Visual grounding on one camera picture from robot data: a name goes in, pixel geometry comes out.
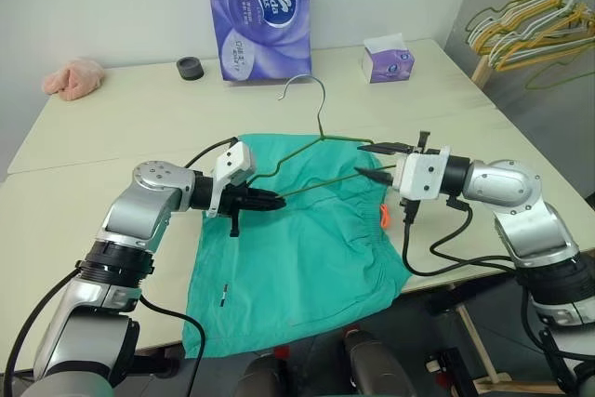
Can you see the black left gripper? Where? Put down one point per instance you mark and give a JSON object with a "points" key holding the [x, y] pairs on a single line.
{"points": [[232, 199]]}

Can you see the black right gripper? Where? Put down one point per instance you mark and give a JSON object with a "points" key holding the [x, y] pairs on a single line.
{"points": [[423, 141]]}

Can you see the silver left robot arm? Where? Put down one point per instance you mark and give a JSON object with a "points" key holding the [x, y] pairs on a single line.
{"points": [[153, 183]]}

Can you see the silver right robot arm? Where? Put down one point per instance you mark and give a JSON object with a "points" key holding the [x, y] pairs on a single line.
{"points": [[506, 183]]}

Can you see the green shorts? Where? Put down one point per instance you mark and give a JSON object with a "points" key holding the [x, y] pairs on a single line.
{"points": [[302, 267]]}

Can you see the small purple tissue box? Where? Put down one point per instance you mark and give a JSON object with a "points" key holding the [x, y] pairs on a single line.
{"points": [[388, 67]]}

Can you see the hangers on wooden rack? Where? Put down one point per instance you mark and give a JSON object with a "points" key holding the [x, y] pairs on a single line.
{"points": [[483, 72]]}

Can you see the black tape roll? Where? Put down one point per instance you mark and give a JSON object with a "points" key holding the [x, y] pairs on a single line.
{"points": [[190, 70]]}

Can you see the dark rounded shape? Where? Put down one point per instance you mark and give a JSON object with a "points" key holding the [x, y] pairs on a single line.
{"points": [[260, 376], [367, 362]]}

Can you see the purple Vinda tissue pack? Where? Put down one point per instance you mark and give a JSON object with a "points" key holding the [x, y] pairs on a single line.
{"points": [[260, 20]]}

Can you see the wooden stand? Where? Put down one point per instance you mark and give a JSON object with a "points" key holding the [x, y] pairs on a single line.
{"points": [[479, 341]]}

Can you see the pink cloth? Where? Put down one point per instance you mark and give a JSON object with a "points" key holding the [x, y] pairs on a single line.
{"points": [[74, 78]]}

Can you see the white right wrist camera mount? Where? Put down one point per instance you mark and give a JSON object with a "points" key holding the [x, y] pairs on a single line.
{"points": [[420, 176]]}

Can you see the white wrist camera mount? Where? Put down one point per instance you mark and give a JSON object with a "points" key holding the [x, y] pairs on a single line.
{"points": [[237, 160], [420, 176]]}

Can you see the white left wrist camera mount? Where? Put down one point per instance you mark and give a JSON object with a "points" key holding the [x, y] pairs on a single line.
{"points": [[237, 160]]}

